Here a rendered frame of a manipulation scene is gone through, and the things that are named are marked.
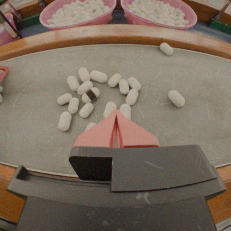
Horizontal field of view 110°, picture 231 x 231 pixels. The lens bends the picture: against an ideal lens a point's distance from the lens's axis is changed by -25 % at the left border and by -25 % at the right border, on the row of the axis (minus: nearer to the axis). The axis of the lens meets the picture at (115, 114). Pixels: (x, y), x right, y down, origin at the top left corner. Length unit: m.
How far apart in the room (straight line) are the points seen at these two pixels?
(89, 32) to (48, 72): 0.14
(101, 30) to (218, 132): 0.36
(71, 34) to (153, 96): 0.25
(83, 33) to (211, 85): 0.35
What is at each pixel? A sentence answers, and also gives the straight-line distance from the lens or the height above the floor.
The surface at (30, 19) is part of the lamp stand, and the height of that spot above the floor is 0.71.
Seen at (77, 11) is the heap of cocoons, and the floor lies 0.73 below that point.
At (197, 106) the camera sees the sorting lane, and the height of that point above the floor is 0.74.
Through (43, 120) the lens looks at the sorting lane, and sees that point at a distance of 0.25.
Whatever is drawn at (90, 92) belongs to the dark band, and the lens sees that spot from 0.20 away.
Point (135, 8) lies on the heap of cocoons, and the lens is 0.49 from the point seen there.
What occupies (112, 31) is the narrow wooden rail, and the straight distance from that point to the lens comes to 0.31.
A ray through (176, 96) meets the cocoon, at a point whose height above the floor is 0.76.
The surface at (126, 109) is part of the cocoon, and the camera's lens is 0.19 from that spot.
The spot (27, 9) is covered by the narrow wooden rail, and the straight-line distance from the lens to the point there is 0.72.
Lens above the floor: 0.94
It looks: 76 degrees down
